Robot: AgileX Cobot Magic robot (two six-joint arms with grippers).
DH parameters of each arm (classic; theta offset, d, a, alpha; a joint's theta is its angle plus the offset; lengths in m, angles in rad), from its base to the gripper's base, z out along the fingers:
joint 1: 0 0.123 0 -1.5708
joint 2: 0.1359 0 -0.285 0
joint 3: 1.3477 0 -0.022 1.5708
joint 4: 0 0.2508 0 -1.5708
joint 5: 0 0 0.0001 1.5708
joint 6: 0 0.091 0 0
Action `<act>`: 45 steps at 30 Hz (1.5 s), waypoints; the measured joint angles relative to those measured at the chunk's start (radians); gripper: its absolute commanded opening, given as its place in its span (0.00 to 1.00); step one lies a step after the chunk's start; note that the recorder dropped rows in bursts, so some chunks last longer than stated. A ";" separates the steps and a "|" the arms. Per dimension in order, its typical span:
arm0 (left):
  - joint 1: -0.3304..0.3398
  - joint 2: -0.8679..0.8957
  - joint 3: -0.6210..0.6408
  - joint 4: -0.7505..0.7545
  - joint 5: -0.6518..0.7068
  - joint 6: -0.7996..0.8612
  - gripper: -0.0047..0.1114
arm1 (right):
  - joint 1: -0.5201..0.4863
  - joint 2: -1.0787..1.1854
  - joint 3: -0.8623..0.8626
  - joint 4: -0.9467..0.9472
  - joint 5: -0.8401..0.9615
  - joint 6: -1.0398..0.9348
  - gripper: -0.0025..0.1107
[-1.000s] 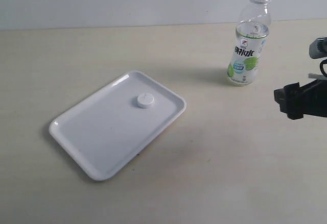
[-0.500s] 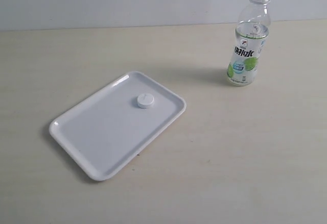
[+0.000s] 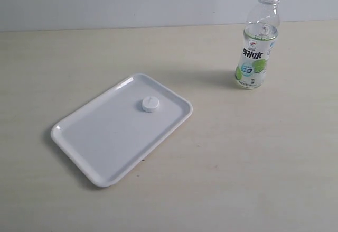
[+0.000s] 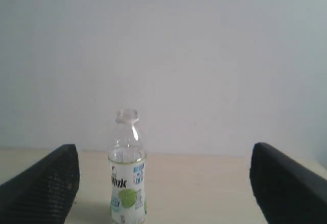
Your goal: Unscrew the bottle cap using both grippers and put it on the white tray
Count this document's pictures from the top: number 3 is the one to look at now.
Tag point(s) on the white bottle cap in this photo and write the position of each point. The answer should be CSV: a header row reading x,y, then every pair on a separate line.
x,y
150,104

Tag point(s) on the clear plastic drink bottle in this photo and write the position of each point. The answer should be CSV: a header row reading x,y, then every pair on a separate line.
x,y
259,37

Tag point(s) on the white rectangular plastic tray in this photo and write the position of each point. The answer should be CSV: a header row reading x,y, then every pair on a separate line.
x,y
108,136

